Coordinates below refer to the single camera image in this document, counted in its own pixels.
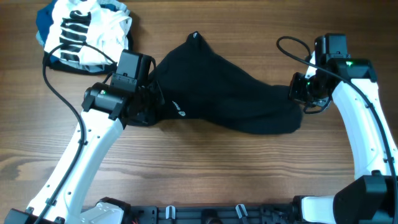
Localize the black t-shirt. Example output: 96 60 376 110
149 32 302 134

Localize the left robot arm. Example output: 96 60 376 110
5 50 164 224

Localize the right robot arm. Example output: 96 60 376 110
289 34 397 223

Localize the white black-print t-shirt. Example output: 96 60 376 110
44 0 132 65

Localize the blue folded garment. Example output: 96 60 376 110
35 0 57 47

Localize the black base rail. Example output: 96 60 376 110
125 203 298 224

